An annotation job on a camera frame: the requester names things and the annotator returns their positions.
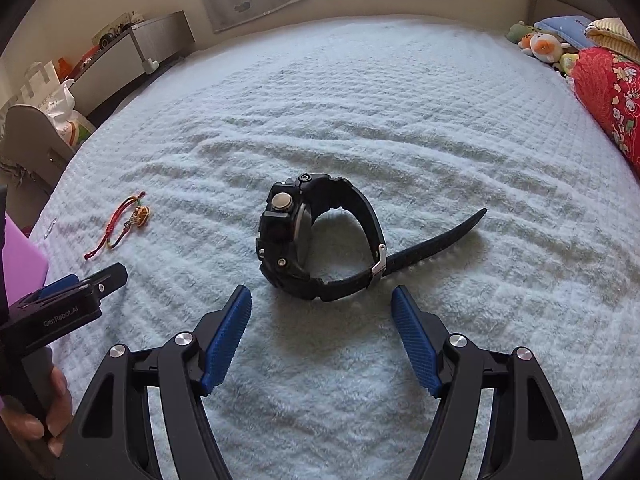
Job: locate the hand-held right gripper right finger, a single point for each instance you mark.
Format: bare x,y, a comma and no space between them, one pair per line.
415,340

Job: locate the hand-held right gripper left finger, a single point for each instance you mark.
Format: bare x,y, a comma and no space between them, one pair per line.
227,340

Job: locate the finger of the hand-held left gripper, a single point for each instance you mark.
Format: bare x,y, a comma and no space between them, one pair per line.
107,280
57,286

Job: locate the pink plastic tub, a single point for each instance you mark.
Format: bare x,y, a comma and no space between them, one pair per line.
22,260

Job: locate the black wrist watch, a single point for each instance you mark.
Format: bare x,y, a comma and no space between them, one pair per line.
275,232

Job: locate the person's left hand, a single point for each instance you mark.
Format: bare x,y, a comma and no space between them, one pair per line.
60,405

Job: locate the grey chair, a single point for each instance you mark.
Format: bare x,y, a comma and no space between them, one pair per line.
35,135

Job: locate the white plastic bag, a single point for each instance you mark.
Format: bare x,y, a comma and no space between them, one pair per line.
70,120

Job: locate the white tote bag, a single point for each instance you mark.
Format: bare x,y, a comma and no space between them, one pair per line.
37,80

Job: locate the red toy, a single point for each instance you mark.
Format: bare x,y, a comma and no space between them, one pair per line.
87,56

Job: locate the light blue quilted blanket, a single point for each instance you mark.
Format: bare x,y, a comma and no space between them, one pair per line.
400,110

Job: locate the toy car with black wheels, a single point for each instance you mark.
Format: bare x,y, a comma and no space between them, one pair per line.
106,40

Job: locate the grey bedside cabinet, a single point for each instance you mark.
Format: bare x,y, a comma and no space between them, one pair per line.
150,35

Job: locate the red floral pillow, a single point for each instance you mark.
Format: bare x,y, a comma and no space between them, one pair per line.
610,100

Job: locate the yellow plush toy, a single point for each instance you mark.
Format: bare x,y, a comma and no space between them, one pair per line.
569,64

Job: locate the white and orange plush toy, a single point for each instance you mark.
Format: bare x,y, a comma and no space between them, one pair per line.
542,47

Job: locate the green plush toy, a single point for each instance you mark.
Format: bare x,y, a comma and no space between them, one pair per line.
519,32

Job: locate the blue pillow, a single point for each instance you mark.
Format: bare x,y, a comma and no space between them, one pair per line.
565,27

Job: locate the yellow pillow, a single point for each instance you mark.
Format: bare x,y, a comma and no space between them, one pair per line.
617,35

